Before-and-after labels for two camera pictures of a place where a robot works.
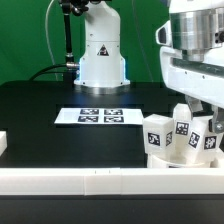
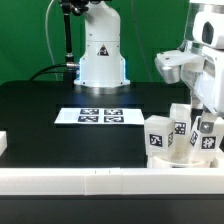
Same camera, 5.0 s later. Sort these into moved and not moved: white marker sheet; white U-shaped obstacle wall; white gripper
Moved: white gripper
Not moved: white U-shaped obstacle wall; white marker sheet
